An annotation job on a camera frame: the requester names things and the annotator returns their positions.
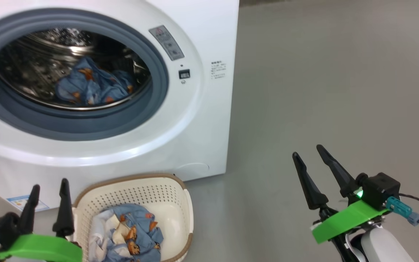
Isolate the blue garment with white lining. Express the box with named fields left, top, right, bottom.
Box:
left=87, top=203, right=165, bottom=262

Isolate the cream perforated laundry basket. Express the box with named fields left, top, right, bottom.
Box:
left=72, top=173, right=195, bottom=262

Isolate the grey warning sticker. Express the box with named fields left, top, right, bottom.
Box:
left=148, top=24, right=185, bottom=61

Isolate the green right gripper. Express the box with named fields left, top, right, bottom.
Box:
left=292, top=144, right=391, bottom=244

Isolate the blue energy label sticker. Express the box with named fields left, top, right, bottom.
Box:
left=6, top=195, right=50, bottom=213

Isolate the printed text label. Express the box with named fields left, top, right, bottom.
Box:
left=210, top=61, right=228, bottom=80

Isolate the teal right cable connector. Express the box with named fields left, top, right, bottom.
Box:
left=386, top=196, right=419, bottom=226

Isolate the round drain filter cover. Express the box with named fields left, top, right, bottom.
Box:
left=175, top=162, right=210, bottom=181

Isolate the blue garment with orange print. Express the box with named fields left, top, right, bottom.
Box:
left=55, top=56, right=136, bottom=107

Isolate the white front-load washing machine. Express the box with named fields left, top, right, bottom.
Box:
left=0, top=0, right=240, bottom=212

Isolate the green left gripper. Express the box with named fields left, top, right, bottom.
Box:
left=0, top=178, right=83, bottom=262

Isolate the perforated steel washer drum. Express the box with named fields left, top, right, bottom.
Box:
left=0, top=28, right=152, bottom=111

